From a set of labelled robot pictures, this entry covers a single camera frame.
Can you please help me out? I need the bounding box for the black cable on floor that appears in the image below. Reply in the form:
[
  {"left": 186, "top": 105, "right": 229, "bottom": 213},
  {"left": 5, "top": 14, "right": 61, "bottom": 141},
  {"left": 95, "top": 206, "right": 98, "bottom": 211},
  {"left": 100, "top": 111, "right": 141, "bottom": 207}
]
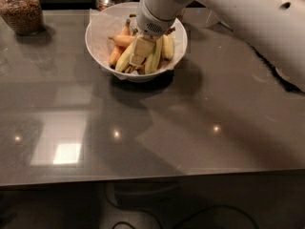
[{"left": 104, "top": 181, "right": 260, "bottom": 229}]

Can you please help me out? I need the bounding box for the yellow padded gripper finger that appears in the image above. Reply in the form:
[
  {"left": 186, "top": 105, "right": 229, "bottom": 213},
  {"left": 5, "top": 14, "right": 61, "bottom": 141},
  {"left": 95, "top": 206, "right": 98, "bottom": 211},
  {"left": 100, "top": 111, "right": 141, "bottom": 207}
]
[{"left": 130, "top": 34, "right": 155, "bottom": 66}]

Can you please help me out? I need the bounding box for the curved yellow banana back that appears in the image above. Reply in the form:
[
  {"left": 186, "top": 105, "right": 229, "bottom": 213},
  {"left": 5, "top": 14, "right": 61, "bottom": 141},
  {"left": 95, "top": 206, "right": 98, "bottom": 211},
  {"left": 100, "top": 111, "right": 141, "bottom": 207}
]
[{"left": 162, "top": 34, "right": 174, "bottom": 61}]

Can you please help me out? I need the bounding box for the black mesh mat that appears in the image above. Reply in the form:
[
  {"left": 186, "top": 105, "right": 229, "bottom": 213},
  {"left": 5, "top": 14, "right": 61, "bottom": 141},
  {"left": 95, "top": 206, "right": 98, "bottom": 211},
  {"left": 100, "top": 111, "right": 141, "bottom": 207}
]
[{"left": 249, "top": 45, "right": 305, "bottom": 95}]

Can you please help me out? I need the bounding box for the small orange banana left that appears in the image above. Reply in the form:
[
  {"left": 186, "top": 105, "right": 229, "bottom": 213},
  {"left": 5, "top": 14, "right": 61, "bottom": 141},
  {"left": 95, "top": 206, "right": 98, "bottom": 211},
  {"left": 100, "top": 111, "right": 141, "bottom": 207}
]
[{"left": 108, "top": 19, "right": 131, "bottom": 68}]

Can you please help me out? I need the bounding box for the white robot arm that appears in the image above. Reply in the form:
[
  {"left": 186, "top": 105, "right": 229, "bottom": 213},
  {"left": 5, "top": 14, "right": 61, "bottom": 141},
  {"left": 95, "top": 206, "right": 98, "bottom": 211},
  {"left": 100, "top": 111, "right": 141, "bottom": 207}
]
[{"left": 130, "top": 0, "right": 305, "bottom": 89}]

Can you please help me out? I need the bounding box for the white bowl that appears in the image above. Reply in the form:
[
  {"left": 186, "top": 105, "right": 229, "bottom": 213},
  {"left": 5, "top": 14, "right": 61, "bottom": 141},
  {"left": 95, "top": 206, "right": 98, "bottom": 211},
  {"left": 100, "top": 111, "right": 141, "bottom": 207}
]
[{"left": 84, "top": 1, "right": 189, "bottom": 83}]

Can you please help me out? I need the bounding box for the small orange banana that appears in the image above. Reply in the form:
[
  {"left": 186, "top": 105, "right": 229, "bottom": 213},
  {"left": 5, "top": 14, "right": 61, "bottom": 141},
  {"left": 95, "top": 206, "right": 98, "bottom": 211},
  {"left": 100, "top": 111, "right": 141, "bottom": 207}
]
[
  {"left": 109, "top": 35, "right": 134, "bottom": 48},
  {"left": 108, "top": 19, "right": 131, "bottom": 68}
]

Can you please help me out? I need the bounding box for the glass jar of grains left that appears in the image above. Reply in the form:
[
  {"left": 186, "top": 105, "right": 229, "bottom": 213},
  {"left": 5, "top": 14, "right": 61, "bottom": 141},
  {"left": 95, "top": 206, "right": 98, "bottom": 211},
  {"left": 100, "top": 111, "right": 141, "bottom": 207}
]
[{"left": 0, "top": 0, "right": 45, "bottom": 35}]

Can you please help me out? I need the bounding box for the yellow-green banana middle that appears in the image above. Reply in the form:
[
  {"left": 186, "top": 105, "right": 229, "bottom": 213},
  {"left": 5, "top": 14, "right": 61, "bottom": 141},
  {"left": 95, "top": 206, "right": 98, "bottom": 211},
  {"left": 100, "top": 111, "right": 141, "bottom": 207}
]
[{"left": 145, "top": 38, "right": 162, "bottom": 74}]

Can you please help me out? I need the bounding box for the long yellow-green banana front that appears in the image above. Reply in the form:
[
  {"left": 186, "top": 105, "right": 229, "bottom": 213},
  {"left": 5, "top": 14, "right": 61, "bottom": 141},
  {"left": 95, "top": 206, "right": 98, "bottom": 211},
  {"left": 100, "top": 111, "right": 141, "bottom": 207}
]
[{"left": 115, "top": 43, "right": 133, "bottom": 73}]

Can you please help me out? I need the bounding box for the small orange banana upper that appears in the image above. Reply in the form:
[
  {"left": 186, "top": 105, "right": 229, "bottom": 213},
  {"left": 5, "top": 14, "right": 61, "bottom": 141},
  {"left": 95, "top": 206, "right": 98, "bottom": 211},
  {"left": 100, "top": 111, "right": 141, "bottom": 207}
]
[{"left": 109, "top": 35, "right": 134, "bottom": 48}]

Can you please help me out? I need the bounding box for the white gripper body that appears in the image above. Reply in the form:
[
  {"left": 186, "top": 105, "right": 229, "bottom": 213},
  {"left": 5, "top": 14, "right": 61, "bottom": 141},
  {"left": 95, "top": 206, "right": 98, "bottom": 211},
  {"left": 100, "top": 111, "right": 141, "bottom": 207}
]
[{"left": 136, "top": 0, "right": 173, "bottom": 38}]

